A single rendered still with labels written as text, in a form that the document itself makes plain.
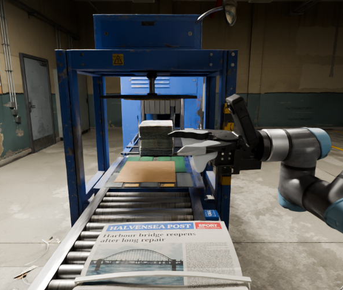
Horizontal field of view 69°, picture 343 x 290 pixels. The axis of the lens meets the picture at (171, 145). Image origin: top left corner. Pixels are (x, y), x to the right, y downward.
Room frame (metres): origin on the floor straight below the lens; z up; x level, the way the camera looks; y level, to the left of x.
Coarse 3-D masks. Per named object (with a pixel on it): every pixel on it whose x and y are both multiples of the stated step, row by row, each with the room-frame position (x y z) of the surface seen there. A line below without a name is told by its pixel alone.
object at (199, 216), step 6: (192, 192) 1.27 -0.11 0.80; (198, 192) 1.27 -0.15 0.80; (192, 198) 1.20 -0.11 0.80; (198, 198) 1.20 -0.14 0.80; (192, 204) 1.12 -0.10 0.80; (198, 204) 1.12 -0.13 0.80; (192, 210) 1.07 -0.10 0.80; (198, 210) 1.06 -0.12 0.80; (198, 216) 1.00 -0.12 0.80; (204, 216) 1.00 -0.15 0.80
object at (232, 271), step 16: (96, 272) 0.38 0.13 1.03; (112, 272) 0.38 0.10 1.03; (208, 272) 0.38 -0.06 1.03; (224, 272) 0.38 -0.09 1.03; (240, 272) 0.38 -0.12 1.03; (80, 288) 0.34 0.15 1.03; (96, 288) 0.34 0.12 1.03; (112, 288) 0.34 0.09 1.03; (128, 288) 0.34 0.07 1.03; (144, 288) 0.34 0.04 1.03; (160, 288) 0.34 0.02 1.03; (176, 288) 0.34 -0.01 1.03; (192, 288) 0.34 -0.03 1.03; (208, 288) 0.34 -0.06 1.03; (224, 288) 0.34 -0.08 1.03; (240, 288) 0.34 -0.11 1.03
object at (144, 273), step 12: (96, 276) 0.36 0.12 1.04; (108, 276) 0.36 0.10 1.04; (120, 276) 0.35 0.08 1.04; (132, 276) 0.35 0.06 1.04; (144, 276) 0.35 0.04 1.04; (156, 276) 0.35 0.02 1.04; (168, 276) 0.35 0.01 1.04; (180, 276) 0.35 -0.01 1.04; (192, 276) 0.35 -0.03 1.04; (204, 276) 0.35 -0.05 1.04; (216, 276) 0.35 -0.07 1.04; (228, 276) 0.36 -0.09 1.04; (240, 276) 0.36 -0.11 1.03
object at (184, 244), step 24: (120, 240) 0.47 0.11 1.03; (144, 240) 0.47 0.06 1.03; (168, 240) 0.47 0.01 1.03; (192, 240) 0.46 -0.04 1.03; (216, 240) 0.46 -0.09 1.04; (96, 264) 0.40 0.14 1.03; (120, 264) 0.40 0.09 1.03; (144, 264) 0.40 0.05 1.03; (168, 264) 0.40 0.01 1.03; (192, 264) 0.40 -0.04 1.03; (216, 264) 0.40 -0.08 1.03
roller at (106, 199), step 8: (104, 200) 1.19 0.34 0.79; (112, 200) 1.19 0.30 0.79; (120, 200) 1.19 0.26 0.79; (128, 200) 1.19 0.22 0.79; (136, 200) 1.19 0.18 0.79; (144, 200) 1.19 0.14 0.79; (152, 200) 1.19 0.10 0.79; (160, 200) 1.19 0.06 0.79; (168, 200) 1.19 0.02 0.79; (176, 200) 1.19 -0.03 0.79; (184, 200) 1.19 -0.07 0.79
